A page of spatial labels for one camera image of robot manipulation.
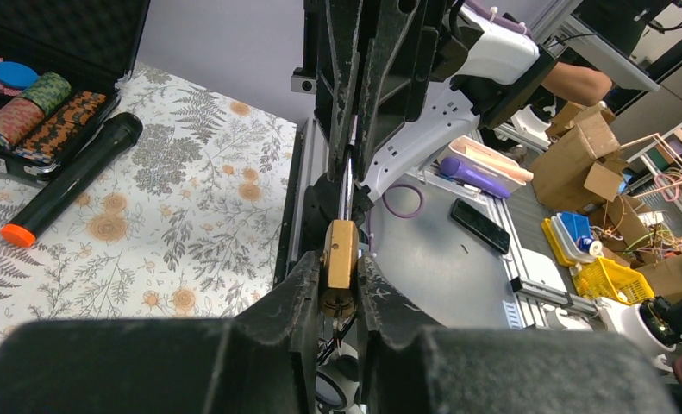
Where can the black poker chip case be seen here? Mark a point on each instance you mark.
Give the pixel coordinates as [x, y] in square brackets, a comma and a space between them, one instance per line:
[81, 51]

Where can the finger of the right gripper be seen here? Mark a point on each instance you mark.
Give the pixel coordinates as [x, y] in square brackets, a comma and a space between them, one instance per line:
[400, 51]
[331, 55]

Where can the floral tablecloth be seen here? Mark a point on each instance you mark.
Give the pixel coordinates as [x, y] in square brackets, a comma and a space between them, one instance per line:
[184, 224]

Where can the yellow plastic basket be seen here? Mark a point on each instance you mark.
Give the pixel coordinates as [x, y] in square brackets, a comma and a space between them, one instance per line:
[604, 278]

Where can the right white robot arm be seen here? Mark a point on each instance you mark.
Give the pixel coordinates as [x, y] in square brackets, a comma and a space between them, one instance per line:
[485, 69]

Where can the cardboard box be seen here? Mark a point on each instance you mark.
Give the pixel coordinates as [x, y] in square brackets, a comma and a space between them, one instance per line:
[582, 170]

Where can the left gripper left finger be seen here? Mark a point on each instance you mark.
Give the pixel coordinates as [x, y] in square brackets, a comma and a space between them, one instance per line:
[261, 361]

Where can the black smartphone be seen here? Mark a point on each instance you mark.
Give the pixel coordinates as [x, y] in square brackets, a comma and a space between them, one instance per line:
[481, 226]

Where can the purple bottle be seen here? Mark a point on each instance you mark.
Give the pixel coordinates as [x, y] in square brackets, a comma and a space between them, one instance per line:
[457, 170]

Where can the brass padlock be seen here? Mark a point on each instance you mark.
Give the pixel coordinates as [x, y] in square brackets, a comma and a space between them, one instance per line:
[339, 261]

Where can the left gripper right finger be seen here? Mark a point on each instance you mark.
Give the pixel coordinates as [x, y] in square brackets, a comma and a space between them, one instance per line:
[409, 363]

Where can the blue poker chip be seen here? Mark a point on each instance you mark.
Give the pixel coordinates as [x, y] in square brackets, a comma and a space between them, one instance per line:
[17, 76]

